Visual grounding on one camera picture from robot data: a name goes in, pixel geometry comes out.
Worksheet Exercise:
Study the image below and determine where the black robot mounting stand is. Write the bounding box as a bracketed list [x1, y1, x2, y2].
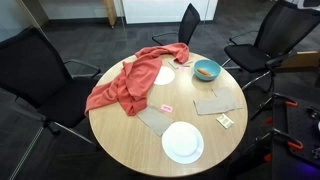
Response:
[271, 96, 320, 180]

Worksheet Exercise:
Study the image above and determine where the coral red cloth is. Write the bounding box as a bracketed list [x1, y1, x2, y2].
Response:
[84, 42, 190, 117]

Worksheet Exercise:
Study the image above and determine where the brown paper napkin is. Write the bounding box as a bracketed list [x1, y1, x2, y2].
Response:
[193, 96, 243, 116]
[211, 86, 235, 101]
[136, 105, 175, 137]
[167, 59, 194, 70]

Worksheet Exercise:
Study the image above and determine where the small white plate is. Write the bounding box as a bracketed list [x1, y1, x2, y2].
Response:
[153, 65, 176, 87]

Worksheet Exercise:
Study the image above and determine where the large white plate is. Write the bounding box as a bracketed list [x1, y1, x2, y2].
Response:
[161, 121, 205, 165]

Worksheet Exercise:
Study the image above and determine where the wooden box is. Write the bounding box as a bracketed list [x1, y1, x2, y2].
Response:
[278, 49, 320, 73]

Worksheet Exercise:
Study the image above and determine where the black clamp with orange handle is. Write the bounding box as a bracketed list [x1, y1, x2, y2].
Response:
[250, 92, 299, 121]
[253, 127, 305, 152]

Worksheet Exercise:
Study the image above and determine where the black office chair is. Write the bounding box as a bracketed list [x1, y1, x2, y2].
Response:
[0, 27, 102, 146]
[151, 3, 202, 47]
[221, 0, 320, 93]

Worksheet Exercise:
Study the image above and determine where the white board panel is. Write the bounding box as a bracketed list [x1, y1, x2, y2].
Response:
[121, 0, 219, 25]

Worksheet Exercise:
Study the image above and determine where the orange Sharpie highlighter marker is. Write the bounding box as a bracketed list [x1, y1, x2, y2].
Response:
[196, 67, 213, 78]

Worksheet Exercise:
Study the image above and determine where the wooden post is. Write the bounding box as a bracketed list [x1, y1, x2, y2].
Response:
[103, 0, 118, 29]

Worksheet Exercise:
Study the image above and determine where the pale yellow packet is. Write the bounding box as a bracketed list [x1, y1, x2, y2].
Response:
[215, 113, 235, 130]

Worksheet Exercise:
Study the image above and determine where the blue bowl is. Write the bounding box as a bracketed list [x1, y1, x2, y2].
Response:
[193, 59, 222, 82]

